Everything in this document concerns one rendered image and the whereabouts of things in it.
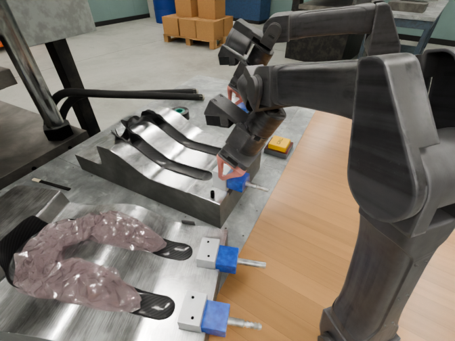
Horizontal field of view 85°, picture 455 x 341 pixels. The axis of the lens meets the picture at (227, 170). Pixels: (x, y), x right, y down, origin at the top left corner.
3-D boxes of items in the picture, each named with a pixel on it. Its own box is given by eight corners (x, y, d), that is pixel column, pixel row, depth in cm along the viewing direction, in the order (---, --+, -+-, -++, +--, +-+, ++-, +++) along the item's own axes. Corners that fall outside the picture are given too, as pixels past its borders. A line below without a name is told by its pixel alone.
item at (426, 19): (423, 54, 447) (453, -9, 387) (403, 87, 332) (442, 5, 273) (380, 47, 479) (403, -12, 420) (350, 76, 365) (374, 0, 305)
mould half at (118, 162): (259, 168, 79) (263, 132, 71) (220, 229, 62) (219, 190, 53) (139, 130, 97) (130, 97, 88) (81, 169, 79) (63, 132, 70)
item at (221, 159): (204, 174, 56) (220, 148, 49) (219, 158, 61) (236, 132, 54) (227, 193, 56) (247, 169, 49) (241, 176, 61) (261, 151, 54)
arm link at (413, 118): (244, 65, 40) (448, 50, 13) (294, 60, 42) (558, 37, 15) (249, 139, 45) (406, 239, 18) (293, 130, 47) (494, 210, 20)
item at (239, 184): (271, 192, 59) (273, 174, 56) (263, 206, 56) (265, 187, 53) (222, 176, 64) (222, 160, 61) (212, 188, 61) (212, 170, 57)
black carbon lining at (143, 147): (234, 156, 73) (235, 128, 67) (206, 191, 62) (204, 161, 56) (142, 128, 85) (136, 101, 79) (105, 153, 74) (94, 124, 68)
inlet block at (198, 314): (261, 316, 44) (264, 304, 41) (258, 350, 40) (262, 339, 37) (189, 303, 46) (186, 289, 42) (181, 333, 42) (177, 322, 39)
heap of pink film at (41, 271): (171, 234, 54) (165, 210, 49) (133, 325, 40) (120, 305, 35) (63, 217, 57) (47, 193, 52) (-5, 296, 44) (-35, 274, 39)
